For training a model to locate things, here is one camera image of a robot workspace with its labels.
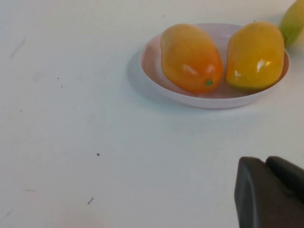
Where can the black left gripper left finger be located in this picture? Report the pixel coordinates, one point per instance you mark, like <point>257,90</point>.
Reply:
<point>259,202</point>

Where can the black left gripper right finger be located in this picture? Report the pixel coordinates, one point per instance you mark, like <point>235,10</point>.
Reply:
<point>289,178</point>

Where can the yellow mango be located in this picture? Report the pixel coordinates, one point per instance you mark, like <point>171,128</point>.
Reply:
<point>254,57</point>

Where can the yellow banana green tip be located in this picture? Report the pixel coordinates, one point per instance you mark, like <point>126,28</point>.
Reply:
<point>293,23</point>

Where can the orange mango green stem dot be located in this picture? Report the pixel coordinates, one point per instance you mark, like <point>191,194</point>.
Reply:
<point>190,59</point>

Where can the pink round plate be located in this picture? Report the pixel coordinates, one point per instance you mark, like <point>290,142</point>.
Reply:
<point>213,99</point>

